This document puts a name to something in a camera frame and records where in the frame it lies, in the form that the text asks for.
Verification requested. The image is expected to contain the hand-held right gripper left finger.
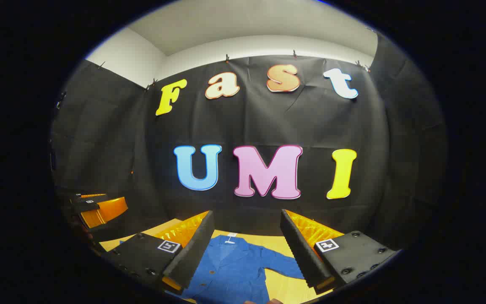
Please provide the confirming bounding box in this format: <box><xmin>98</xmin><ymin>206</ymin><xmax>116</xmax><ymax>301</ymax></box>
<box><xmin>102</xmin><ymin>210</ymin><xmax>215</xmax><ymax>296</ymax></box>

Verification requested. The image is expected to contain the black backdrop cloth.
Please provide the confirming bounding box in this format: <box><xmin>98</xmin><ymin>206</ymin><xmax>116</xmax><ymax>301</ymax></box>
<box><xmin>49</xmin><ymin>32</ymin><xmax>448</xmax><ymax>254</ymax></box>

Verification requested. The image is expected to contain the blue corduroy jacket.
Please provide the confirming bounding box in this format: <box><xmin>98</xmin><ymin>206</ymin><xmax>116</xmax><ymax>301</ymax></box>
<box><xmin>119</xmin><ymin>235</ymin><xmax>307</xmax><ymax>304</ymax></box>

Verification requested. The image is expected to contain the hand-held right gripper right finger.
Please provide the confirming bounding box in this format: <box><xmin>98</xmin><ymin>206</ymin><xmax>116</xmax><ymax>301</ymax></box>
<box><xmin>280</xmin><ymin>209</ymin><xmax>397</xmax><ymax>295</ymax></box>

